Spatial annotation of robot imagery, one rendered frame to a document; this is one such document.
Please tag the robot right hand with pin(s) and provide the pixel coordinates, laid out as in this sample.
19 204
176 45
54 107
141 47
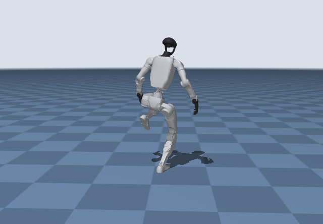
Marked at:
196 106

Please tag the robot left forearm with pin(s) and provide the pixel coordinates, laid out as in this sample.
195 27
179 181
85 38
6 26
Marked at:
139 87

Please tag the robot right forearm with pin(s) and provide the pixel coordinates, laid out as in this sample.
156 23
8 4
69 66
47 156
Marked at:
190 91

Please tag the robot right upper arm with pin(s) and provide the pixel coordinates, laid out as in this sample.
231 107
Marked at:
181 71

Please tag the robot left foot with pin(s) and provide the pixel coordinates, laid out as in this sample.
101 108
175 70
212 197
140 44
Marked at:
145 122

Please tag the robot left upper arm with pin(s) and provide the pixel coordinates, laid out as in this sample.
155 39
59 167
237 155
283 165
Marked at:
147 66

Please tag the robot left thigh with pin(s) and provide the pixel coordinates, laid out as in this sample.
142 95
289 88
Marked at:
145 98

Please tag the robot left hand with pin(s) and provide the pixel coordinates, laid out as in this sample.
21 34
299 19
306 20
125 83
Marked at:
139 96

